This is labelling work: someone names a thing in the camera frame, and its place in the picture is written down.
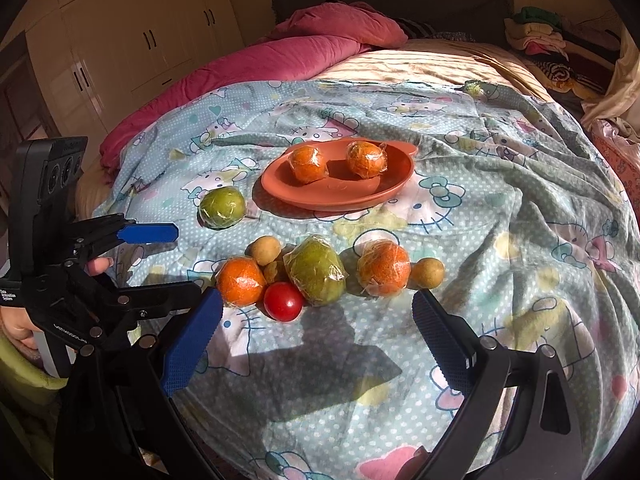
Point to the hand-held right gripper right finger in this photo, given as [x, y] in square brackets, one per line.
[442, 345]

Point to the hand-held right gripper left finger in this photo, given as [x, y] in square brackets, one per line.
[192, 345]

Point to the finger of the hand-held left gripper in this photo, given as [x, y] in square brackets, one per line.
[147, 233]
[160, 294]

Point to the small tan longan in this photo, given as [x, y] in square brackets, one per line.
[429, 273]
[274, 272]
[264, 251]

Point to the plastic-wrapped orange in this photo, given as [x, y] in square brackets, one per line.
[384, 266]
[366, 159]
[240, 282]
[307, 164]

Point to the round green citrus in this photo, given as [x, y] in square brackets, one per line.
[222, 207]

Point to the red tomato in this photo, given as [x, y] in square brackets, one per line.
[283, 301]

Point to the large green citrus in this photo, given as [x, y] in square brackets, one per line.
[317, 270]

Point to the terracotta plate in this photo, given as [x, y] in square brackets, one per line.
[340, 192]

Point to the person's left forearm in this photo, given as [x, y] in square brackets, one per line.
[22, 377]

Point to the person's left hand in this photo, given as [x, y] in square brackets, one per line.
[17, 325]

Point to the printed blanket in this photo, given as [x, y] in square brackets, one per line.
[490, 220]

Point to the cream wardrobe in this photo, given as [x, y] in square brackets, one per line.
[150, 15]

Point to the pink quilt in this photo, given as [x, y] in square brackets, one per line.
[250, 60]

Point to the pink patterned cloth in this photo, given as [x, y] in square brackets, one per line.
[620, 160]

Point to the beige striped bed sheet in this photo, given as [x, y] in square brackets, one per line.
[425, 62]

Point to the cream cloth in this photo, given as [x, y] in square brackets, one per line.
[617, 90]

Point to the dark striped cloth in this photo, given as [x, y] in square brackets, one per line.
[425, 29]

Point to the pile of clothes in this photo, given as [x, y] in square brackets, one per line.
[542, 35]

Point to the dark headboard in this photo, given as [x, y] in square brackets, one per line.
[450, 5]

